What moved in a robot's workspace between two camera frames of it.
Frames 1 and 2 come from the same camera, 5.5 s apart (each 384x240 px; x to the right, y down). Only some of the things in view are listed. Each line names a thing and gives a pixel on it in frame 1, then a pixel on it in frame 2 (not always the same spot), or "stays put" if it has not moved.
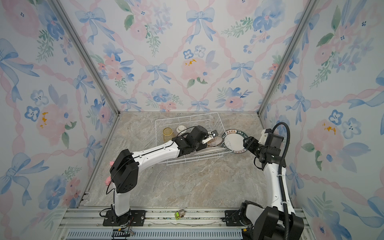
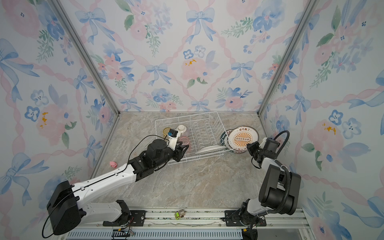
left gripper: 203,146 to 178,151
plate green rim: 232,140 stays put
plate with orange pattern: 216,141 to 239,137
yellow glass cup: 168,134 stays put
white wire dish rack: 217,146 stays put
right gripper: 250,144 stays put
